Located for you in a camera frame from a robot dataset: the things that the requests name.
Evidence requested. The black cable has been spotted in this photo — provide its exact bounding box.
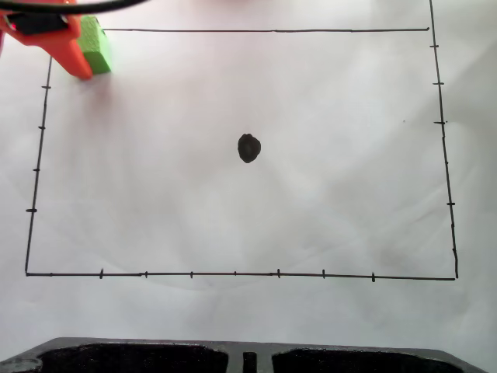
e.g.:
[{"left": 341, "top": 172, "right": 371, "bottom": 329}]
[{"left": 0, "top": 0, "right": 147, "bottom": 16}]

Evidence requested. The white paper sheet with rectangle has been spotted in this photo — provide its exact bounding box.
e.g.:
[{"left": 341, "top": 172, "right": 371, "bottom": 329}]
[{"left": 0, "top": 0, "right": 497, "bottom": 353}]

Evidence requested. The green foam block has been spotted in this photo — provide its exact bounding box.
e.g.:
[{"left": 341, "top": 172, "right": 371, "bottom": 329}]
[{"left": 77, "top": 15, "right": 113, "bottom": 75}]

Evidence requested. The black moulded plastic frame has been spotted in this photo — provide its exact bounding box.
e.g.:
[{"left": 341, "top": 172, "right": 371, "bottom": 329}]
[{"left": 0, "top": 336, "right": 497, "bottom": 373}]

